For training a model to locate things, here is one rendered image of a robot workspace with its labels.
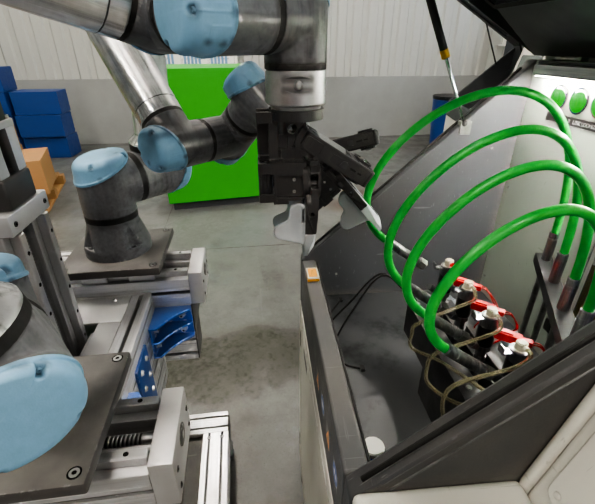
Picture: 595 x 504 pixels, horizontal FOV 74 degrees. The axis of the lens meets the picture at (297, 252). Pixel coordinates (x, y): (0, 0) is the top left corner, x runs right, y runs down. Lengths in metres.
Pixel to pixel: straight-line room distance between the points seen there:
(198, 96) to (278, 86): 3.41
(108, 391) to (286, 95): 0.47
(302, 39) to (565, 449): 0.56
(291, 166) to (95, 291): 0.67
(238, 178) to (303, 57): 3.62
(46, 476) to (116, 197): 0.56
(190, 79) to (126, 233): 3.00
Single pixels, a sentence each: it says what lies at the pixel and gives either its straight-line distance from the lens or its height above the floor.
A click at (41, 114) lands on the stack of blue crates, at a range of 6.87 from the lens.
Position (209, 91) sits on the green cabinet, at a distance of 3.90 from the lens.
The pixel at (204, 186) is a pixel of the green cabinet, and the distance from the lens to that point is 4.07.
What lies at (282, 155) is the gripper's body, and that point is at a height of 1.35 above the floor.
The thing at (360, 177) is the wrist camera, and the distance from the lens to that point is 0.55.
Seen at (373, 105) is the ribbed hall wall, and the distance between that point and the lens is 7.54.
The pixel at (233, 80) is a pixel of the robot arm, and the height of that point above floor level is 1.43.
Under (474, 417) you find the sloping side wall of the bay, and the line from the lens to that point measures 0.55.
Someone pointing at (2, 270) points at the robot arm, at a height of 1.27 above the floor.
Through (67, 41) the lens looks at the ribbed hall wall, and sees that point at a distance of 7.58.
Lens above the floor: 1.48
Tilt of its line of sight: 28 degrees down
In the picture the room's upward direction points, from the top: straight up
